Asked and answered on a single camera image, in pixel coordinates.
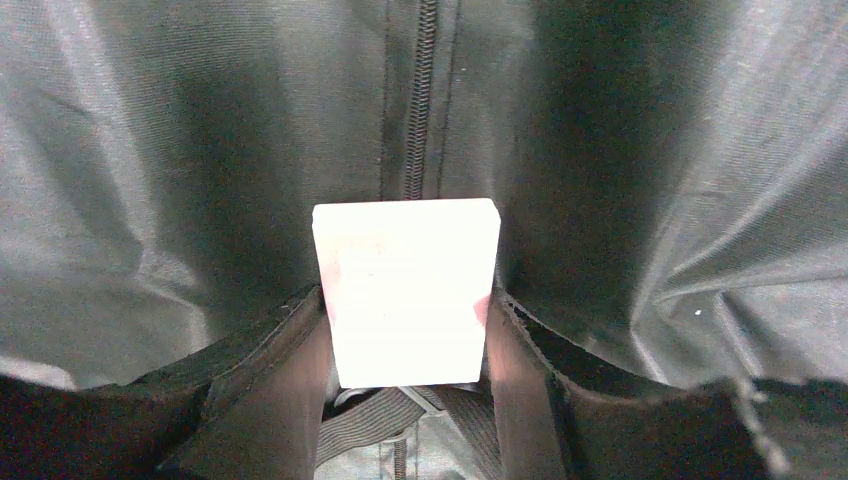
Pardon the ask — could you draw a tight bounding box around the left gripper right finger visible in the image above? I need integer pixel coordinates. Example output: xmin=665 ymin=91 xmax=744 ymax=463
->
xmin=486 ymin=290 xmax=847 ymax=479

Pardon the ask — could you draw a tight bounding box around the yellow hard-shell suitcase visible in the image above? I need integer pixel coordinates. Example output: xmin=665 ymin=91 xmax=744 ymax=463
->
xmin=1 ymin=1 xmax=847 ymax=479

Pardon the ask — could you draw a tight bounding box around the small pink item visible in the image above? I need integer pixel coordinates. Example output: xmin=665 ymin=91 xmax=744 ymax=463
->
xmin=312 ymin=198 xmax=501 ymax=388

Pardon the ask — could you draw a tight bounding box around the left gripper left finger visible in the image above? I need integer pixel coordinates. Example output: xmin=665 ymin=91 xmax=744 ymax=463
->
xmin=1 ymin=286 xmax=332 ymax=479

